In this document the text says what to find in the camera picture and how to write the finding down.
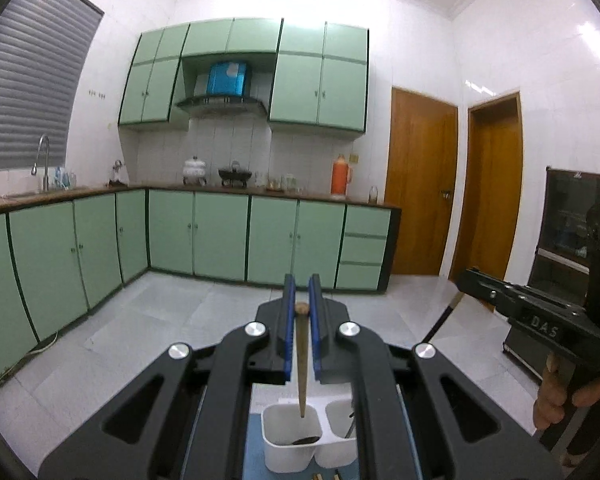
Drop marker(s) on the grey window blind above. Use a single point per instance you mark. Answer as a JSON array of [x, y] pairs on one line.
[[30, 85]]

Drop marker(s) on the chrome sink faucet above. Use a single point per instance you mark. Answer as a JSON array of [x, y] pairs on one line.
[[44, 160]]

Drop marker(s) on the range hood with blue film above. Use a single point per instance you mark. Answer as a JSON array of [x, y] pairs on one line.
[[225, 90]]

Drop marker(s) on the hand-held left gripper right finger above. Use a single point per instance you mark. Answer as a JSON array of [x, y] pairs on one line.
[[316, 335]]

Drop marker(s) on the white lidded pot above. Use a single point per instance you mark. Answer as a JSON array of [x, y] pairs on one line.
[[195, 170]]

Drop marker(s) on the glass jar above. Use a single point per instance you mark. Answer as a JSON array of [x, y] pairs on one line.
[[373, 195]]

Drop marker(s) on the short green wall cabinet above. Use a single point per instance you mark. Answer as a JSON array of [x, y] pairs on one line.
[[230, 35]]

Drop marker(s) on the black glass-front cabinet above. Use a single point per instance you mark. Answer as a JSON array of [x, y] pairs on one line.
[[560, 220]]

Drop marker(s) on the closed wooden door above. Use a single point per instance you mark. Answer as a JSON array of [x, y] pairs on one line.
[[420, 185]]

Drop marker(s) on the tray of drinking glasses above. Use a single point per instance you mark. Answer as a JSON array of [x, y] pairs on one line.
[[280, 184]]

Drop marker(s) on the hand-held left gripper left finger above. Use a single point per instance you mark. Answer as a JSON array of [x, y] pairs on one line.
[[290, 335]]

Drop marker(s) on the wooden door in recess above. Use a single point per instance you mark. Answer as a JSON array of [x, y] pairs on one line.
[[490, 190]]

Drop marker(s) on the orange thermos flask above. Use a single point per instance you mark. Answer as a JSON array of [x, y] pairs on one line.
[[339, 177]]

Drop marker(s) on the person's right hand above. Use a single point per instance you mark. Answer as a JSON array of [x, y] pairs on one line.
[[550, 395]]

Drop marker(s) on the green base cabinets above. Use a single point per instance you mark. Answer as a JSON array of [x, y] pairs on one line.
[[170, 235]]

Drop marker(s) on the blue table mat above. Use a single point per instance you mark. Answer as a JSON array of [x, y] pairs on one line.
[[255, 455]]

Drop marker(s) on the white double utensil holder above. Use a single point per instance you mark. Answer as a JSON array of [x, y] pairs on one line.
[[292, 435]]

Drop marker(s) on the metal spoon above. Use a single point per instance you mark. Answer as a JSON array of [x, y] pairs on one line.
[[351, 422]]

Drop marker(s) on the brown kitchen countertop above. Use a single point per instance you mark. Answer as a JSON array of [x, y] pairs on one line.
[[230, 191]]

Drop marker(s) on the black wok on stove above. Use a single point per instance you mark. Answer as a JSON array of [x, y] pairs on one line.
[[235, 176]]

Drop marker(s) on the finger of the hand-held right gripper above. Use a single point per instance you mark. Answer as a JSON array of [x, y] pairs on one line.
[[500, 279], [485, 294]]

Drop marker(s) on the black spoon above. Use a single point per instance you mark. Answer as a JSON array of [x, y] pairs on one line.
[[305, 441]]

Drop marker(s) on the wall hook strip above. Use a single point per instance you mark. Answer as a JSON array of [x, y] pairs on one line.
[[96, 93]]

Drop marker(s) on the plain wooden chopstick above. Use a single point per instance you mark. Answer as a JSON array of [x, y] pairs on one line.
[[302, 355]]

